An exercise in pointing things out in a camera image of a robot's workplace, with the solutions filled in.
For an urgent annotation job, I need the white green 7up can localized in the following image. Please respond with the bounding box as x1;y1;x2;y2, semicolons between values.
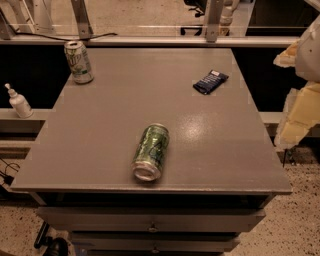
64;41;94;84

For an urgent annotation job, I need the upper drawer knob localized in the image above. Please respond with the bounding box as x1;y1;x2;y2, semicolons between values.
147;224;159;233

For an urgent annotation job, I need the white pump bottle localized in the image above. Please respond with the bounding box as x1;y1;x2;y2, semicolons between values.
5;83;33;118

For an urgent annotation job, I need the black cable at left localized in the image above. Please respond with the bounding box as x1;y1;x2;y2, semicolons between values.
0;157;21;186

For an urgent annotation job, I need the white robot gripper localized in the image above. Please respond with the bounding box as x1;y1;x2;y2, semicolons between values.
273;16;320;151

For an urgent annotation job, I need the lower drawer knob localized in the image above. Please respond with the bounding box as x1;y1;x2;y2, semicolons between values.
151;246;160;254

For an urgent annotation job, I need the grey metal bracket right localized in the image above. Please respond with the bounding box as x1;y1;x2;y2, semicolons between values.
204;0;223;43

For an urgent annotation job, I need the black cable on shelf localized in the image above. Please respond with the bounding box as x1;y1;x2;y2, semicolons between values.
13;31;119;42

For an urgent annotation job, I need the green can lying down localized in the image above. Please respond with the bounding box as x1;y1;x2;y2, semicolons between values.
132;123;170;181

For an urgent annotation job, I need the grey metal bracket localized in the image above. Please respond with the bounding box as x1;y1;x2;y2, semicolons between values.
204;0;223;43
71;0;93;40

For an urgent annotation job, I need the grey drawer cabinet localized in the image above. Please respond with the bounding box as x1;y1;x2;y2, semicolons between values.
12;48;291;256

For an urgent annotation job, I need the blue rxbar blueberry wrapper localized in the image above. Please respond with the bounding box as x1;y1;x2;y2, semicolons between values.
193;70;229;95

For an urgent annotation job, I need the grey metal bracket left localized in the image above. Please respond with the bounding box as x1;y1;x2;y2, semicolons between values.
71;0;93;40

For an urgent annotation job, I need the black object on floor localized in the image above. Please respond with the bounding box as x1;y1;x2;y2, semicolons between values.
34;222;69;256

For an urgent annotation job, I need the drawer knob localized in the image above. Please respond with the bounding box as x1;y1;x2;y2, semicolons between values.
147;224;159;233
151;246;160;254

